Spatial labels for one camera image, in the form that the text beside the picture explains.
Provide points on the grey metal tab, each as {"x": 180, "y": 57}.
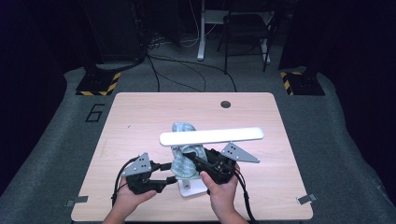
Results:
{"x": 77, "y": 201}
{"x": 306, "y": 198}

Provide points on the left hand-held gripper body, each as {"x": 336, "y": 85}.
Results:
{"x": 138, "y": 168}

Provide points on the white desk lamp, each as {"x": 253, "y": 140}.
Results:
{"x": 211, "y": 136}

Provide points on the black curtain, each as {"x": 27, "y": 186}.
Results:
{"x": 358, "y": 62}
{"x": 25, "y": 77}

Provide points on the light blue striped cloth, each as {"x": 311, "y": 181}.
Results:
{"x": 183, "y": 168}

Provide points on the dark cabinet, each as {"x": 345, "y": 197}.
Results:
{"x": 115, "y": 31}

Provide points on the black folding chair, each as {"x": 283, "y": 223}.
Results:
{"x": 246, "y": 28}

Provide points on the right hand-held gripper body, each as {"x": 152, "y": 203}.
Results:
{"x": 218, "y": 168}

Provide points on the black stand base striped tape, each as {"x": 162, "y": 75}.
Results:
{"x": 96, "y": 82}
{"x": 305, "y": 84}

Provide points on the dark round table grommet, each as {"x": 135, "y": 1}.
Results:
{"x": 225, "y": 104}

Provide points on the person's right hand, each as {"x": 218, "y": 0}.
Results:
{"x": 224, "y": 196}

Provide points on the person's left hand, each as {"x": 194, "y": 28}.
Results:
{"x": 129, "y": 202}

